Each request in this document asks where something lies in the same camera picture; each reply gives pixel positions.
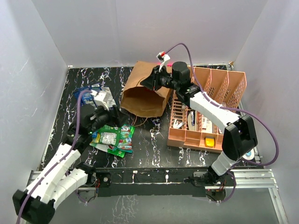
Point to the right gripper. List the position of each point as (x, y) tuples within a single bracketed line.
[(152, 81)]

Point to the brown paper bag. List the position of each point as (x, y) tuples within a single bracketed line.
[(139, 100)]

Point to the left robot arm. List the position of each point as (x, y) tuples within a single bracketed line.
[(37, 204)]

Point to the yellow sticky note pad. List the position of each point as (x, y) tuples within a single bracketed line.
[(209, 141)]

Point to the dark blue chips bag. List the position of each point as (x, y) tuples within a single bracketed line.
[(110, 99)]

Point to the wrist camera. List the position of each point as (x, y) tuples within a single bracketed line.
[(100, 99), (163, 58)]

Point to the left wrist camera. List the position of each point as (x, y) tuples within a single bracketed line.
[(100, 99)]

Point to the green red snack packet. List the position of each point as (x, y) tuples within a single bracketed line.
[(107, 135)]

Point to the Fox's mint candy bag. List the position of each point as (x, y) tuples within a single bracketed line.
[(125, 143)]

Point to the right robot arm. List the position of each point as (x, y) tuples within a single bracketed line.
[(239, 134)]

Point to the pink plastic desk organizer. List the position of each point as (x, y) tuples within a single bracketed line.
[(201, 126)]

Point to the blue white snack pack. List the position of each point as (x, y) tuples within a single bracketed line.
[(87, 98)]

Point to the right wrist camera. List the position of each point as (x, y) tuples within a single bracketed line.
[(163, 58)]

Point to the blue Burts chips bag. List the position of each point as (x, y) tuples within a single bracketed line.
[(76, 95)]

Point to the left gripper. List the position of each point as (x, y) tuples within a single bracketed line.
[(115, 115)]

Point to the aluminium frame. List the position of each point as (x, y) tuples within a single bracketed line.
[(243, 179)]

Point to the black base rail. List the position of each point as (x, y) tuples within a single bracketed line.
[(157, 182)]

